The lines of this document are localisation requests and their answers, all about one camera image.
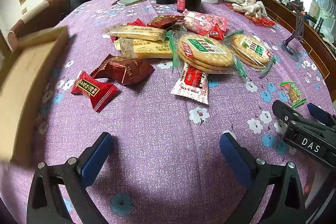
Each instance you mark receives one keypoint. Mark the wooden cabinet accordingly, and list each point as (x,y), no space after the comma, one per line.
(283,11)

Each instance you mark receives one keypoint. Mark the yellow cheese biscuit packet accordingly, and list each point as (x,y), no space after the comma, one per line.
(136,33)
(147,48)

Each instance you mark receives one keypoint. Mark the white and red snack packet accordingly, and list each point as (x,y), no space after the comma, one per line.
(190,85)

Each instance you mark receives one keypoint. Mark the wall socket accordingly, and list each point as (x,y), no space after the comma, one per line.
(24,10)

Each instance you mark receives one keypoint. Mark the small red snack packet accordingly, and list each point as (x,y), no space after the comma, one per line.
(214,33)

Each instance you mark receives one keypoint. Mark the red packet with gold emblem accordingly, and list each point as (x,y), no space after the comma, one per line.
(137,23)

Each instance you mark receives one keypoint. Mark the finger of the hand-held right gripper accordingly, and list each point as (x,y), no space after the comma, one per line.
(282,112)
(319,112)

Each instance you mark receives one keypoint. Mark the purple floral tablecloth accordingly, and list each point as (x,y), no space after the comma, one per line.
(162,119)

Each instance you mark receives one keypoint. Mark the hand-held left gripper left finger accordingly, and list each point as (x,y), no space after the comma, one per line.
(95,158)

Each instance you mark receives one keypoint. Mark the large rice cracker packet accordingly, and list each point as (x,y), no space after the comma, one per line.
(204,49)

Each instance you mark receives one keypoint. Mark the metal phone stand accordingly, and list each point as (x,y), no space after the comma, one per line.
(290,47)

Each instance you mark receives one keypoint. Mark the cardboard box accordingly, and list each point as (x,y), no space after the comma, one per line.
(23,77)

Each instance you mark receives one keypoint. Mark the red packet with black label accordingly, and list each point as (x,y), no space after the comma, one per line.
(89,87)

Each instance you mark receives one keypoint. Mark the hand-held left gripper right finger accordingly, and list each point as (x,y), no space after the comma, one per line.
(236,158)

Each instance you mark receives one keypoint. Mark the pink snack packet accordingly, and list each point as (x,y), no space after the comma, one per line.
(203,20)

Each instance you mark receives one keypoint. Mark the dark red foil packet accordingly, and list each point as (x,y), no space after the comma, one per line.
(123,69)
(165,21)

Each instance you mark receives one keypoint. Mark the white gloves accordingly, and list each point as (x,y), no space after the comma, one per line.
(246,5)

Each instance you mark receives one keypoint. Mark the small rice cracker packet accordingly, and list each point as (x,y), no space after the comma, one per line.
(250,52)

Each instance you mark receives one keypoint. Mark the brown armchair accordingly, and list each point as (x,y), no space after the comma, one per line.
(52,3)

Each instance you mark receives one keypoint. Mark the black pen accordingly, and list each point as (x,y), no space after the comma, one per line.
(115,2)

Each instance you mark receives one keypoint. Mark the small green snack packet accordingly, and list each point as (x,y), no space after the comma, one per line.
(294,94)

